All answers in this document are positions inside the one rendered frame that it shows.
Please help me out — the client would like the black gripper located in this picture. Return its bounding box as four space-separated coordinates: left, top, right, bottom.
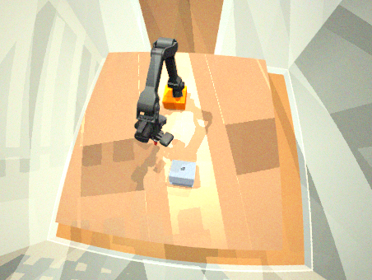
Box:
134 119 174 147

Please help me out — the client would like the grey sloped metal panel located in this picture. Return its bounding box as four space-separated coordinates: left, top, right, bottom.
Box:
168 160 196 187

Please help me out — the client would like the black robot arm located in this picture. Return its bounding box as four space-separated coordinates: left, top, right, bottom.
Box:
134 37 184 143

